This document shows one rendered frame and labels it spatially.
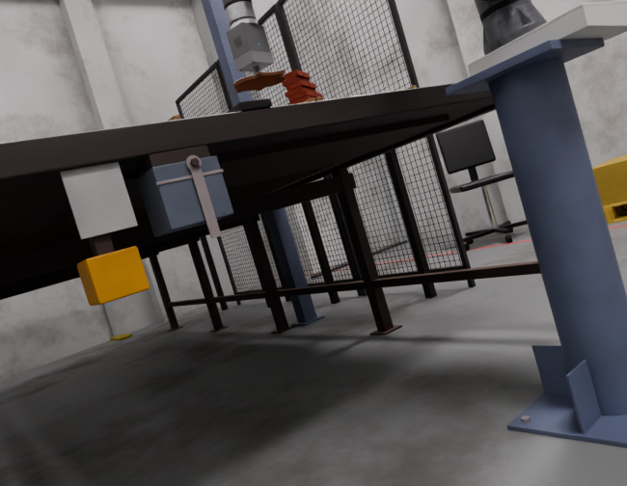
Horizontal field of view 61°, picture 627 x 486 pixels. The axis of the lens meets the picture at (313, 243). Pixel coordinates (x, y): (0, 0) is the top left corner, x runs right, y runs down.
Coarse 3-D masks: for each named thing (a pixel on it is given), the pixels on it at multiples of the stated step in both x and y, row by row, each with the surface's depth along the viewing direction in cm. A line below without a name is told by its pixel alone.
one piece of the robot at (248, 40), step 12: (240, 24) 135; (252, 24) 138; (228, 36) 139; (240, 36) 136; (252, 36) 137; (264, 36) 141; (240, 48) 137; (252, 48) 136; (264, 48) 140; (240, 60) 138; (252, 60) 135; (264, 60) 139
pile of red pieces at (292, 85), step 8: (288, 72) 241; (296, 72) 239; (304, 72) 247; (288, 80) 241; (296, 80) 240; (304, 80) 247; (288, 88) 242; (296, 88) 240; (304, 88) 242; (312, 88) 250; (288, 96) 243; (296, 96) 241; (304, 96) 239; (312, 96) 244; (320, 96) 253; (288, 104) 243
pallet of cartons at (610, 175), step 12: (624, 156) 415; (600, 168) 381; (612, 168) 377; (624, 168) 372; (600, 180) 383; (612, 180) 378; (624, 180) 374; (600, 192) 384; (612, 192) 380; (624, 192) 375; (612, 204) 381; (624, 204) 434; (612, 216) 383; (624, 216) 383
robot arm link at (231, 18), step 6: (234, 6) 136; (240, 6) 136; (246, 6) 137; (252, 6) 139; (228, 12) 137; (234, 12) 136; (240, 12) 136; (246, 12) 137; (252, 12) 138; (228, 18) 138; (234, 18) 137; (240, 18) 137
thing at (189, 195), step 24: (144, 168) 101; (168, 168) 98; (192, 168) 100; (216, 168) 103; (144, 192) 102; (168, 192) 97; (192, 192) 100; (216, 192) 103; (168, 216) 96; (192, 216) 99; (216, 216) 102
